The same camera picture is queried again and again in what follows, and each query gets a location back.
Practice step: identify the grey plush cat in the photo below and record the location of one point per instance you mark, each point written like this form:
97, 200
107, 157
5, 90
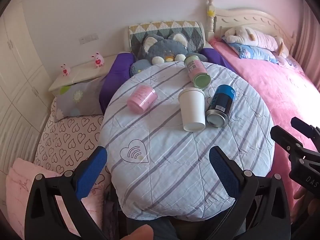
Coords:
162, 48

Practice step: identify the white wardrobe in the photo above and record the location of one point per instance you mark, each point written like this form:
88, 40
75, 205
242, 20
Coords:
17, 80

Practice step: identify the blue striped quilt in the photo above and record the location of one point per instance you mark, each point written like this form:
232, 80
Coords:
170, 160

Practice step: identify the green and pink can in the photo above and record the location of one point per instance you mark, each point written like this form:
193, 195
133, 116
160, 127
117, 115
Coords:
196, 68

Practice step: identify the person's right hand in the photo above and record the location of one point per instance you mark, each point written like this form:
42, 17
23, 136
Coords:
301, 194

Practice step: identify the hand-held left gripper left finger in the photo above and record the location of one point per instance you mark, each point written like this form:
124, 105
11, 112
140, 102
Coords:
92, 172

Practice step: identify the cream wooden headboard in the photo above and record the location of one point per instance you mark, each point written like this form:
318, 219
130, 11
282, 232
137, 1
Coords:
250, 17

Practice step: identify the grey flower pillow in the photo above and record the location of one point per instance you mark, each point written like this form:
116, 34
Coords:
80, 97

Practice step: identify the white paper cup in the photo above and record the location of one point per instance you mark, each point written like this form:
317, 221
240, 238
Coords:
191, 110

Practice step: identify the pink blanket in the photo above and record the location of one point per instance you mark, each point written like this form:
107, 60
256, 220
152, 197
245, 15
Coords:
270, 87

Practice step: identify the triangle patterned quilted cover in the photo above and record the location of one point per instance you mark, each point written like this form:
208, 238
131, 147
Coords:
175, 28

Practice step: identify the pink plastic cup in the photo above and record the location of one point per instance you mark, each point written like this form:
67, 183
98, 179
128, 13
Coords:
141, 98

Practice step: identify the pink bunny figurine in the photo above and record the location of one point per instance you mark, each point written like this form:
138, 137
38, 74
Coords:
98, 60
65, 70

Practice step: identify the blue printed pillow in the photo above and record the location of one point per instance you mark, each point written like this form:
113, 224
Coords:
250, 52

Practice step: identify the pink curtain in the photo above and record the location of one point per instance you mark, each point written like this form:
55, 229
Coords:
310, 42

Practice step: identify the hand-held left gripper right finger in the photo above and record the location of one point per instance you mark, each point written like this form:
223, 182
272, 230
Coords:
225, 175

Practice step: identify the purple bed sheet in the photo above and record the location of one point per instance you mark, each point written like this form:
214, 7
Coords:
117, 67

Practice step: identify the person's left hand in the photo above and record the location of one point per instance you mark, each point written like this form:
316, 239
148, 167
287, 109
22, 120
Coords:
140, 233

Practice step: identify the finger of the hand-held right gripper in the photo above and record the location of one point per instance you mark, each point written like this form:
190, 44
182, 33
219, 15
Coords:
285, 137
301, 125

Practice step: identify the heart printed sheet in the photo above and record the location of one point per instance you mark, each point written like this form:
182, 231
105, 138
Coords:
67, 135

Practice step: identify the pale pink quilt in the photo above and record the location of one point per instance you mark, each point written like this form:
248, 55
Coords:
17, 192

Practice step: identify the white plush dog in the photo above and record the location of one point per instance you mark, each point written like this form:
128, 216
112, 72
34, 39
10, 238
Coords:
250, 36

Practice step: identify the blue and black can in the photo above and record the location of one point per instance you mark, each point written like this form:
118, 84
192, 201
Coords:
221, 102

